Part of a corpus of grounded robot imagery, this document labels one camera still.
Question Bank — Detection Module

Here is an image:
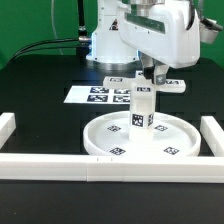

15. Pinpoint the fiducial marker sheet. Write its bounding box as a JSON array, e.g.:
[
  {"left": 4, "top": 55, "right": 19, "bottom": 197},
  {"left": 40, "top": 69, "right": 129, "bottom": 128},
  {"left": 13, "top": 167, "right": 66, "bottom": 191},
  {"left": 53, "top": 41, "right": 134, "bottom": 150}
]
[{"left": 64, "top": 86, "right": 130, "bottom": 104}]

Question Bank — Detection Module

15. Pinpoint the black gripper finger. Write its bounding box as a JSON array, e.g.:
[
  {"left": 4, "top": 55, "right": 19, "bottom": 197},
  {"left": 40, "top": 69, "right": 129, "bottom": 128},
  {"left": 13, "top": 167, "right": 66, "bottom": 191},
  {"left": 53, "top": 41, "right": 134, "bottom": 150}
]
[
  {"left": 140, "top": 53, "right": 154, "bottom": 79},
  {"left": 154, "top": 64, "right": 169, "bottom": 85}
]

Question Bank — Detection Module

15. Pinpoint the white right fence bar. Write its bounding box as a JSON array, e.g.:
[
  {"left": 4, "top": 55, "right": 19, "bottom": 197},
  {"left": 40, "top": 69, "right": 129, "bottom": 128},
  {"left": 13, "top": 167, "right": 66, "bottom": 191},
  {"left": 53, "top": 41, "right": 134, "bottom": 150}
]
[{"left": 200, "top": 116, "right": 224, "bottom": 157}]

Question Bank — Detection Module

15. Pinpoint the thin white cable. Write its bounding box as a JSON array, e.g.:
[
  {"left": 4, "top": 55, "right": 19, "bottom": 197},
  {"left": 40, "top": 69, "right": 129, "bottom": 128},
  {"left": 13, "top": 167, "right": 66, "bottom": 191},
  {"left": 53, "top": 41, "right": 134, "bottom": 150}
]
[{"left": 50, "top": 0, "right": 64, "bottom": 56}]

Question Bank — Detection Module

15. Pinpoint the black vertical pole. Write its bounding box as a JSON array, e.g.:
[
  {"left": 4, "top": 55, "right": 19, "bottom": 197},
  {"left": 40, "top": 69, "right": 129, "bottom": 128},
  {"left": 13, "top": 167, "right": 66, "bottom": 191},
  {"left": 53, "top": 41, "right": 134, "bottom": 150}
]
[{"left": 77, "top": 0, "right": 88, "bottom": 38}]

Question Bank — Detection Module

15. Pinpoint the white round table top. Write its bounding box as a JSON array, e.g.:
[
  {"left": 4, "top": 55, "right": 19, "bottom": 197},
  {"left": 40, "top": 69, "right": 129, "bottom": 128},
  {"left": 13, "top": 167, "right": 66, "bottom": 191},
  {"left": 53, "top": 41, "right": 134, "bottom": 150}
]
[{"left": 83, "top": 111, "right": 201, "bottom": 158}]

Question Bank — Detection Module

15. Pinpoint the black cable bundle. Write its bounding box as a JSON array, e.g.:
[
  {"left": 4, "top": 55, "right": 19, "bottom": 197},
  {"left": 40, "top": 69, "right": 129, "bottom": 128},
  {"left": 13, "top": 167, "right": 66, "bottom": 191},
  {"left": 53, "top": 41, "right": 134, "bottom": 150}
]
[{"left": 9, "top": 37, "right": 93, "bottom": 63}]

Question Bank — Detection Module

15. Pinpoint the white cross-shaped table base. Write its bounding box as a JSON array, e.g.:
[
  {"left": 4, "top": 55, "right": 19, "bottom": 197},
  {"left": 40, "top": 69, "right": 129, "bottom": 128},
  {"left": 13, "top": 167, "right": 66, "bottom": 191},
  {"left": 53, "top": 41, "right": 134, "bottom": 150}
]
[{"left": 103, "top": 71, "right": 186, "bottom": 93}]

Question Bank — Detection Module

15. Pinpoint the white front fence bar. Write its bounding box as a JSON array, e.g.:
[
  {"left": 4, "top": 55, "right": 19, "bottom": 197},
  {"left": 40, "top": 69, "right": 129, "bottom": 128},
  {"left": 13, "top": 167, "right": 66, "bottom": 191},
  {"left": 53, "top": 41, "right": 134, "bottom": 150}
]
[{"left": 0, "top": 153, "right": 224, "bottom": 183}]

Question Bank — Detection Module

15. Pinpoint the white left fence bar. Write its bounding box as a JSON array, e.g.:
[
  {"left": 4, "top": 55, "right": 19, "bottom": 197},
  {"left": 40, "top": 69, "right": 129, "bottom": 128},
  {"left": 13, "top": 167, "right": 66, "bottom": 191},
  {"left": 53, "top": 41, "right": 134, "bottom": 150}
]
[{"left": 0, "top": 113, "right": 16, "bottom": 149}]

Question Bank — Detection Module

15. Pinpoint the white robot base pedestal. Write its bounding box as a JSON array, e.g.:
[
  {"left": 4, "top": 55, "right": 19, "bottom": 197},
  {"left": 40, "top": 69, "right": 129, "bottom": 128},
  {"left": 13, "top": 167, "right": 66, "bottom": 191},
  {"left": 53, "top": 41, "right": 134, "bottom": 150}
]
[{"left": 86, "top": 0, "right": 139, "bottom": 71}]

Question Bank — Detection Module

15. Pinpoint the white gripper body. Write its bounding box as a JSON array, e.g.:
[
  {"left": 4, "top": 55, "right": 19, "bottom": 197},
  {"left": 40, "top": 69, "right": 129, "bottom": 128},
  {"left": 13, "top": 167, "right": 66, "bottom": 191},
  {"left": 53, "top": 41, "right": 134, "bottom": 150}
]
[{"left": 117, "top": 2, "right": 200, "bottom": 68}]

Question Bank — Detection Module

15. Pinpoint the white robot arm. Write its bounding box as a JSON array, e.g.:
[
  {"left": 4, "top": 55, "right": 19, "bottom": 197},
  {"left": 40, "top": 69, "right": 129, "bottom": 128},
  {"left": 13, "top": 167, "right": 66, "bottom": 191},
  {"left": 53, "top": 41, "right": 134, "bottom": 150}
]
[{"left": 117, "top": 0, "right": 200, "bottom": 85}]

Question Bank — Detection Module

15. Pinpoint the white fence bar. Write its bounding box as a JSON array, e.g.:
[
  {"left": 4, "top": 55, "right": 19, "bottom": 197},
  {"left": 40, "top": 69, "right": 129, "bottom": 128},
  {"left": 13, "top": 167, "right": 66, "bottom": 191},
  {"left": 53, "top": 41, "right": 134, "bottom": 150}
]
[
  {"left": 0, "top": 153, "right": 224, "bottom": 183},
  {"left": 200, "top": 116, "right": 224, "bottom": 157},
  {"left": 0, "top": 113, "right": 16, "bottom": 149}
]

